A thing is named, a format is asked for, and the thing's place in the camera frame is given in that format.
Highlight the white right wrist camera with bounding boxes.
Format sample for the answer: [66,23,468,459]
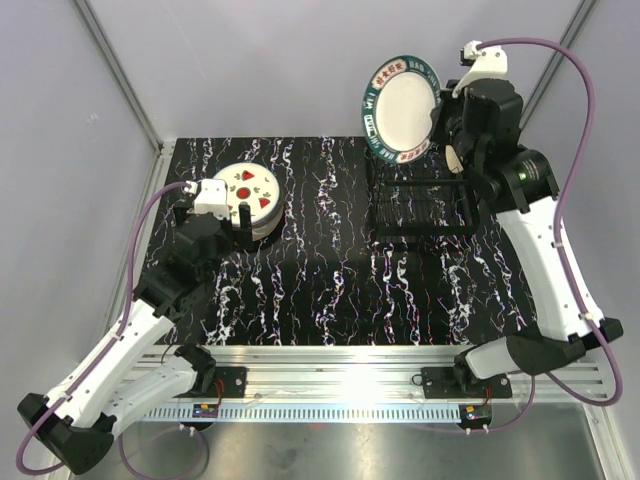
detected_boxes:
[451,41,508,98]

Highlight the stack of plates under white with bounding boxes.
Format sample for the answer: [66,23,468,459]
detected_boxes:
[252,199,284,241]

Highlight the dark green rimmed plate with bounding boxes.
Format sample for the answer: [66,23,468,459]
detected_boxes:
[361,54,441,165]

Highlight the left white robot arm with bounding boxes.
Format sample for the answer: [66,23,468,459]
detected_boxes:
[18,205,252,475]

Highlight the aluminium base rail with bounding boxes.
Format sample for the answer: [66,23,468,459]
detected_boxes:
[121,345,613,403]

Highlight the white slotted cable duct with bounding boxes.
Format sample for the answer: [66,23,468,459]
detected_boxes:
[142,402,461,424]

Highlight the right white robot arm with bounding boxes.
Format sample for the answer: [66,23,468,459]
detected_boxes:
[432,79,624,397]

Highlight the black wire dish rack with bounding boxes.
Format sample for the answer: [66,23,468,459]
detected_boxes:
[366,144,490,244]

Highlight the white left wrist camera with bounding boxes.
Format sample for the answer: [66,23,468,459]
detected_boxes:
[183,179,230,220]

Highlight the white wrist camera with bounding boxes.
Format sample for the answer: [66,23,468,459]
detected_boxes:
[451,41,508,98]
[183,179,230,220]

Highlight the white watermelon pattern plate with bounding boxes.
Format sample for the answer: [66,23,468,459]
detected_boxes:
[214,162,281,227]

